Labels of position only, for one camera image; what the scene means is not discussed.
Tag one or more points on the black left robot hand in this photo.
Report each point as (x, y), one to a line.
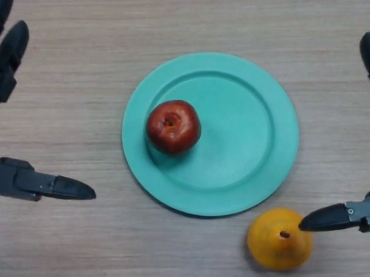
(5, 62)

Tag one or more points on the green round plate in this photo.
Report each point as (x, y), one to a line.
(239, 146)

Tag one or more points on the yellow pear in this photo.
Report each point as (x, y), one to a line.
(272, 251)

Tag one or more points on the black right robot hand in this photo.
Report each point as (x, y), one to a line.
(331, 218)

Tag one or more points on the red apple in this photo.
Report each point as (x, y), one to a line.
(179, 135)

